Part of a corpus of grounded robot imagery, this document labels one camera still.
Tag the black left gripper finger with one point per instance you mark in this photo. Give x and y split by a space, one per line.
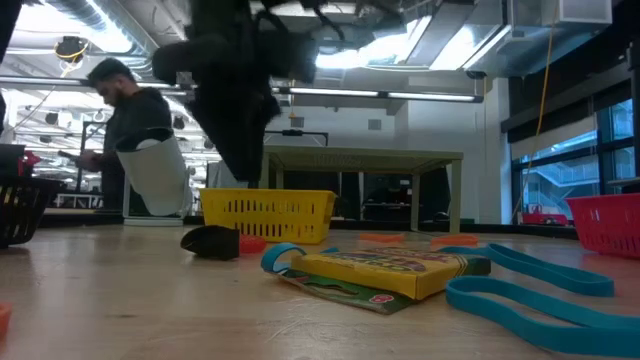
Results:
231 155
254 155

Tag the orange rubber band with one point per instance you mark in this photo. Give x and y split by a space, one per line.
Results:
455 240
381 238

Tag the green crayon package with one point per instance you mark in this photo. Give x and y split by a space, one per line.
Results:
345 295

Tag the yellow Crayola crayon box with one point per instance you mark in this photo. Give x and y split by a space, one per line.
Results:
380 272

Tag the black plastic basket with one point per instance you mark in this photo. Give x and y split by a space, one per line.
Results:
20 210

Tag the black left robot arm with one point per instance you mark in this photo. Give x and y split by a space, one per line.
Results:
220 30

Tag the grey cloth cover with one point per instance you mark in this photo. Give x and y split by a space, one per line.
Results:
212 177

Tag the yellow plastic basket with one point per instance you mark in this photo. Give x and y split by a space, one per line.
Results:
265 215

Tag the person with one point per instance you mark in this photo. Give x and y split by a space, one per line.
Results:
130 115

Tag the long ceiling light bar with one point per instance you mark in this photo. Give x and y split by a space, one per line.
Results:
400 94

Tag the white work table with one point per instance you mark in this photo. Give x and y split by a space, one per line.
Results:
75 200

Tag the red stand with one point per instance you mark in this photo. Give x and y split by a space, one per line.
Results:
30 160

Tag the black monitor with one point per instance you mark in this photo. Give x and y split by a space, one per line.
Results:
12 157

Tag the red cart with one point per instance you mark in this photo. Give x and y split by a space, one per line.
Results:
545 218

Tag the red plastic basket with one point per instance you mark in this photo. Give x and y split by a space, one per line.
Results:
605 225

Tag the black dome camera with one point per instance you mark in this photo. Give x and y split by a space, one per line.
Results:
476 74

